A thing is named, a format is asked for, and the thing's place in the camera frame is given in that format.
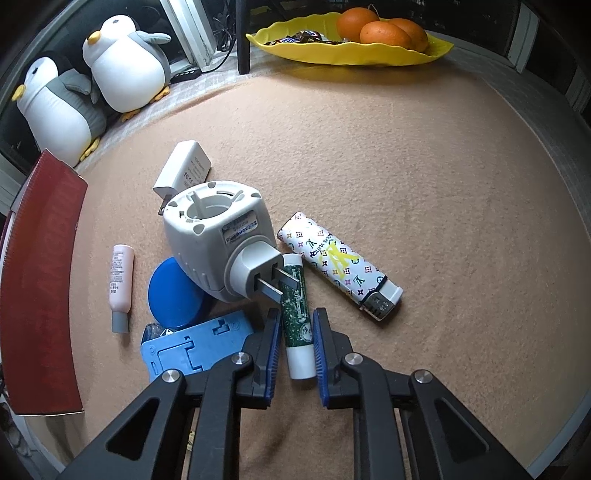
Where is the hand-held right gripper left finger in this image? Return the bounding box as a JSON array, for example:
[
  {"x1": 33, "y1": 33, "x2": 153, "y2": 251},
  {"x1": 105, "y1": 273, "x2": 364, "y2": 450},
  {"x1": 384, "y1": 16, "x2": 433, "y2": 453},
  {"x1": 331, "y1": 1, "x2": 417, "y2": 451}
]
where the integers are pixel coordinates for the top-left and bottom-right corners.
[{"x1": 58, "y1": 308, "x2": 283, "y2": 480}]

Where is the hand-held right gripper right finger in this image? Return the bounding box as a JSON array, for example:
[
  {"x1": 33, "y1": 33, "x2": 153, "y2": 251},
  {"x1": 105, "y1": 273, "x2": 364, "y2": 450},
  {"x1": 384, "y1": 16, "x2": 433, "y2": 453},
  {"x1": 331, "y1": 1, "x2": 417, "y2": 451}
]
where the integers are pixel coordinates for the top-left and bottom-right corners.
[{"x1": 312, "y1": 308, "x2": 534, "y2": 480}]

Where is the green lip balm tube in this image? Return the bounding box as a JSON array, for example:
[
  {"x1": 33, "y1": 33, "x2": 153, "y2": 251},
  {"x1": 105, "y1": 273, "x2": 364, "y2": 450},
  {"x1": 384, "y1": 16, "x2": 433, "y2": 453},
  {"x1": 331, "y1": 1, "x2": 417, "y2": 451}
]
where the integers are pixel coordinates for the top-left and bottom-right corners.
[{"x1": 279, "y1": 253, "x2": 315, "y2": 381}]

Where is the blue phone stand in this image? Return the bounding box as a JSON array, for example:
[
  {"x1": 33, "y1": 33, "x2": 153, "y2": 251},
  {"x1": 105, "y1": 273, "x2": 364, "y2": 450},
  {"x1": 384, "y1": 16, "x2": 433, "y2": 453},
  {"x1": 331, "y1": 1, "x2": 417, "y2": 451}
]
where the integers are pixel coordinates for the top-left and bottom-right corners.
[{"x1": 141, "y1": 309, "x2": 254, "y2": 381}]

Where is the white patterned lighter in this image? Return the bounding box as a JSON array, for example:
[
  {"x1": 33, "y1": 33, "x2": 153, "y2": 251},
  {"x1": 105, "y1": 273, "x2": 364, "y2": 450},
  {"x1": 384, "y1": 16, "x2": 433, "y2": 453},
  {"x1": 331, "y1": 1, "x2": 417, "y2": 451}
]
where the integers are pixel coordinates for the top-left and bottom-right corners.
[{"x1": 277, "y1": 211, "x2": 404, "y2": 321}]

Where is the white plug-in device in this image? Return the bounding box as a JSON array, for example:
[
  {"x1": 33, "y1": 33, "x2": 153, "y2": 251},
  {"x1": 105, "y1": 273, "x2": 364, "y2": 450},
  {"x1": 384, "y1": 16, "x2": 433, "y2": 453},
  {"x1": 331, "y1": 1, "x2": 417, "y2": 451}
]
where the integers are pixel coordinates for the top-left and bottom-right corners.
[{"x1": 163, "y1": 179, "x2": 301, "y2": 305}]

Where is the red cardboard box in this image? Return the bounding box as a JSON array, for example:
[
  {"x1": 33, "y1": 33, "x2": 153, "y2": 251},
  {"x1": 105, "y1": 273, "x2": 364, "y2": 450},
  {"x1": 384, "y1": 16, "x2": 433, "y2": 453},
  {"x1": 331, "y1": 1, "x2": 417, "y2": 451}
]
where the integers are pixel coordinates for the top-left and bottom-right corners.
[{"x1": 0, "y1": 148, "x2": 88, "y2": 416}]

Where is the blue round lid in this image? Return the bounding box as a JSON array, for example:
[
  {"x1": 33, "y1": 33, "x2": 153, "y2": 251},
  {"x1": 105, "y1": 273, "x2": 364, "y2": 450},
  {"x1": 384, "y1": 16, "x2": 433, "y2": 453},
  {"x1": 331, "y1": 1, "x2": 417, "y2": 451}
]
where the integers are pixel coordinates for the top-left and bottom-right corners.
[{"x1": 148, "y1": 257, "x2": 215, "y2": 329}]

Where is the clear plastic wrapper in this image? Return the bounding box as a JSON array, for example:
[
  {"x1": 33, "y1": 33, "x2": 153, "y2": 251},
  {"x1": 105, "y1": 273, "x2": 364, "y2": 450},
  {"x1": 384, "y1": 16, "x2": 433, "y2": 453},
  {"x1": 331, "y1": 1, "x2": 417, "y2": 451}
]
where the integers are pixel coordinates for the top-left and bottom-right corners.
[{"x1": 143, "y1": 323, "x2": 178, "y2": 342}]

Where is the pink tube with grey cap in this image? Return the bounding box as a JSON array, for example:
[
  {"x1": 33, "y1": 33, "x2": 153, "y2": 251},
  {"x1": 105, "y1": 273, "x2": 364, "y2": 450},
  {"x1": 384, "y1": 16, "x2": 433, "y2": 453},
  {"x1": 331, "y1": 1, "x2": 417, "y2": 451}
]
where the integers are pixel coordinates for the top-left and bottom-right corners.
[{"x1": 108, "y1": 244, "x2": 136, "y2": 334}]

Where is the tan felt blanket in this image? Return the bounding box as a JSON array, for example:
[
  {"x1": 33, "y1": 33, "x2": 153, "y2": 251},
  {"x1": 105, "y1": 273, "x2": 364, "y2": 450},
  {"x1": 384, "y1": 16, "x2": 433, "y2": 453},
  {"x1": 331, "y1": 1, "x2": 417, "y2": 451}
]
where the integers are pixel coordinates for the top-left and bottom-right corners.
[{"x1": 28, "y1": 44, "x2": 578, "y2": 480}]

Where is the yellow leaf-shaped tray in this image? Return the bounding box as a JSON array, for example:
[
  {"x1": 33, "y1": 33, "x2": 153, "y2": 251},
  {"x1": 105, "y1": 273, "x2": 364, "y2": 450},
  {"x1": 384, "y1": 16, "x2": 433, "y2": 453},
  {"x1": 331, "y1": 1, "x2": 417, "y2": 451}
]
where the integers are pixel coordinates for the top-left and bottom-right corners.
[{"x1": 245, "y1": 12, "x2": 455, "y2": 66}]

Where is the black stand pole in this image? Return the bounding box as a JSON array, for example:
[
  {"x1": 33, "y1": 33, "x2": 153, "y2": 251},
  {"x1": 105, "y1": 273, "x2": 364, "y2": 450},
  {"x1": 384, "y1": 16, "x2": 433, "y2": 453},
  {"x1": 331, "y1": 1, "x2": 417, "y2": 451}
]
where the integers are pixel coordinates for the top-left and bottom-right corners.
[{"x1": 235, "y1": 0, "x2": 252, "y2": 75}]

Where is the pile of wrapped candies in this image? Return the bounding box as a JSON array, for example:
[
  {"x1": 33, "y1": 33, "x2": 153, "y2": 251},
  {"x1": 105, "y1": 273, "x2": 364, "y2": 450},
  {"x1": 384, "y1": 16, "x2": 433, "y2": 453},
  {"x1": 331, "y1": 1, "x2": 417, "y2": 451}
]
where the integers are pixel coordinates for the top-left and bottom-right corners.
[{"x1": 263, "y1": 30, "x2": 345, "y2": 45}]

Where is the white grey penguin plush toy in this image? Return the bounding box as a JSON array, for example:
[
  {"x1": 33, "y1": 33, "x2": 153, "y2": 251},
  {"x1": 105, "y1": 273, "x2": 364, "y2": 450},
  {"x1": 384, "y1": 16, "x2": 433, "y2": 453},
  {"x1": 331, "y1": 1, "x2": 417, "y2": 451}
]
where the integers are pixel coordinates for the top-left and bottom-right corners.
[
  {"x1": 11, "y1": 56, "x2": 108, "y2": 168},
  {"x1": 82, "y1": 15, "x2": 172, "y2": 121}
]

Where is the white window mullion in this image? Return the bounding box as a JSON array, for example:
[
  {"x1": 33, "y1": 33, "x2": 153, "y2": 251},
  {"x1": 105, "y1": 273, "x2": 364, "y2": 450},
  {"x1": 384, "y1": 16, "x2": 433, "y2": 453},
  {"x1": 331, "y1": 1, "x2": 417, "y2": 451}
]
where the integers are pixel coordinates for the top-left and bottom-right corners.
[{"x1": 159, "y1": 0, "x2": 218, "y2": 68}]

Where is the white wall charger adapter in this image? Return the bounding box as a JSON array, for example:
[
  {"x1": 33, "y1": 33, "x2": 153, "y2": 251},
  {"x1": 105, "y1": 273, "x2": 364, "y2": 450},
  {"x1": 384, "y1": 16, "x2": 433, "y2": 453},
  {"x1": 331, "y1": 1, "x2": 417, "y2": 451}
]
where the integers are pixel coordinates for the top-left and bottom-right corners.
[{"x1": 153, "y1": 141, "x2": 213, "y2": 217}]

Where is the black cable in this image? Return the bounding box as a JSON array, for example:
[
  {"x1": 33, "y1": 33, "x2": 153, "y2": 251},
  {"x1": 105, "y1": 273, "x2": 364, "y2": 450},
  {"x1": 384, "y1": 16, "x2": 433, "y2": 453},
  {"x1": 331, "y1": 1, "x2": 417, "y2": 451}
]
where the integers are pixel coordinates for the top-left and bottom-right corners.
[{"x1": 202, "y1": 14, "x2": 237, "y2": 73}]

